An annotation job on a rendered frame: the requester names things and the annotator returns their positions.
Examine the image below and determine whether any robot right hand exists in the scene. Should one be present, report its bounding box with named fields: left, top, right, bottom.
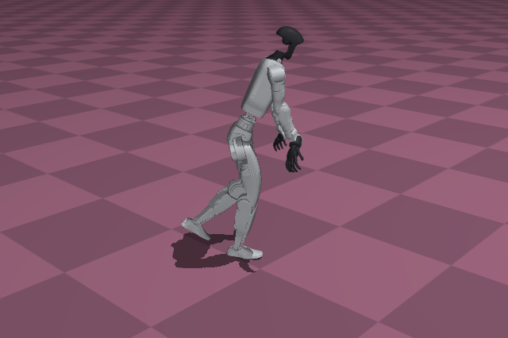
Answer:
left=286, top=136, right=304, bottom=172

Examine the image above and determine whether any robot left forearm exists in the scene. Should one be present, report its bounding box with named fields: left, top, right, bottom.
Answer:
left=271, top=108, right=287, bottom=140

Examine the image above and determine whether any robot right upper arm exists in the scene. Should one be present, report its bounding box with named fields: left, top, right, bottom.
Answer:
left=267, top=65, right=291, bottom=116

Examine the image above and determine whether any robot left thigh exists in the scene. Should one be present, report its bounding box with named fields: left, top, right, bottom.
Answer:
left=228, top=139, right=255, bottom=198

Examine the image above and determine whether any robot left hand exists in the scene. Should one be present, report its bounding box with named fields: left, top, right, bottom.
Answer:
left=273, top=133, right=287, bottom=151

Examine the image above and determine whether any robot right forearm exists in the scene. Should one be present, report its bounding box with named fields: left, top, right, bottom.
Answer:
left=279, top=106, right=300, bottom=142

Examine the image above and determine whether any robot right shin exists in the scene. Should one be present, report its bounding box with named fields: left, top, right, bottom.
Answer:
left=233, top=198, right=259, bottom=251

